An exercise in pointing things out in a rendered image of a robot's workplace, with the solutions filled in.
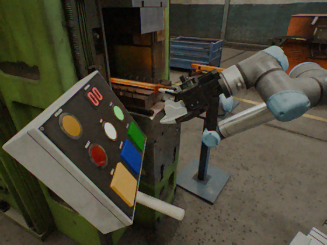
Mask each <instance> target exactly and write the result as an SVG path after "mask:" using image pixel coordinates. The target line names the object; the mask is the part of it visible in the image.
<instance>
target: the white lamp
mask: <svg viewBox="0 0 327 245"><path fill-rule="evenodd" d="M105 131H106V133H107V134H108V136H109V137H110V138H111V139H115V137H116V132H115V130H114V128H113V126H112V125H111V124H109V123H106V124H105Z"/></svg>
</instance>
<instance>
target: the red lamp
mask: <svg viewBox="0 0 327 245"><path fill-rule="evenodd" d="M92 157H93V159H94V161H95V162H96V163H97V164H98V165H100V166H103V165H104V164H105V163H106V155H105V153H104V151H103V150H102V149H101V148H100V147H98V146H94V147H93V148H92Z"/></svg>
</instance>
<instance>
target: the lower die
mask: <svg viewBox="0 0 327 245"><path fill-rule="evenodd" d="M110 78H116V79H122V80H126V81H136V82H142V83H148V84H152V85H158V84H155V83H149V82H143V81H139V80H130V79H123V78H117V77H114V76H111V77H110ZM111 84H112V86H114V90H113V87H112V91H113V92H114V94H115V95H116V96H117V94H116V89H117V88H118V87H121V91H120V88H118V91H117V92H118V97H119V100H120V102H121V103H125V99H124V90H125V89H126V88H128V89H129V92H128V91H127V90H126V103H127V104H130V105H131V104H132V98H131V92H132V91H133V90H136V91H137V94H135V91H134V92H133V102H134V105H135V106H138V107H143V108H146V109H150V108H151V107H152V106H154V105H155V103H157V102H159V101H160V100H161V99H162V98H163V94H162V93H161V92H158V93H155V89H153V88H149V87H143V86H135V85H129V84H125V83H120V82H114V81H111ZM153 103H154V104H153Z"/></svg>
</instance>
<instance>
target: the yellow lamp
mask: <svg viewBox="0 0 327 245"><path fill-rule="evenodd" d="M62 124H63V126H64V128H65V130H66V131H67V133H69V134H71V135H72V136H77V135H79V134H80V133H81V128H80V126H79V123H78V122H77V121H76V119H74V117H72V116H68V115H67V116H64V118H63V119H62Z"/></svg>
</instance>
